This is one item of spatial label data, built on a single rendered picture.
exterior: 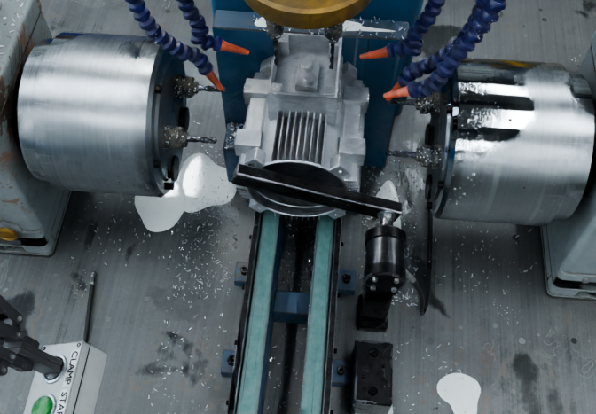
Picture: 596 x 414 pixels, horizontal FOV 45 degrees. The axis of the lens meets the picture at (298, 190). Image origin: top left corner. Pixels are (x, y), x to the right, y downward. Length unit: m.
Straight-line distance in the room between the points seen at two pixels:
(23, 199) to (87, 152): 0.18
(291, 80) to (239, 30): 0.11
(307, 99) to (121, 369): 0.53
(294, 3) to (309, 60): 0.22
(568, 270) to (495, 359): 0.19
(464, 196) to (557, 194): 0.13
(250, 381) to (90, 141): 0.41
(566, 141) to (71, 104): 0.69
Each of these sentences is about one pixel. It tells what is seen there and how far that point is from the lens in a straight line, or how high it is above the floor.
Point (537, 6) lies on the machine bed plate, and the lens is 1.74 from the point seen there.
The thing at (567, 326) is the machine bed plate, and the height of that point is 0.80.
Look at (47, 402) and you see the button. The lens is 0.95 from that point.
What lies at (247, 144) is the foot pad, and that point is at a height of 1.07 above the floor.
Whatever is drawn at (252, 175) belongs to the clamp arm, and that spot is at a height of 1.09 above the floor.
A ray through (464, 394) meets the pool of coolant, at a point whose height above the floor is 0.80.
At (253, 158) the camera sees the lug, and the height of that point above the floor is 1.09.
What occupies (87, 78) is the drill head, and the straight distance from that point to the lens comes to 1.08.
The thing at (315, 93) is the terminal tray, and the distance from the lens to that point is 1.08.
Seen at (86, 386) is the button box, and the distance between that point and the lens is 0.96.
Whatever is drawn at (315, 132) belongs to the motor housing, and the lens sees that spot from 1.06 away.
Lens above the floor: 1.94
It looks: 58 degrees down
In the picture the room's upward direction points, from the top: straight up
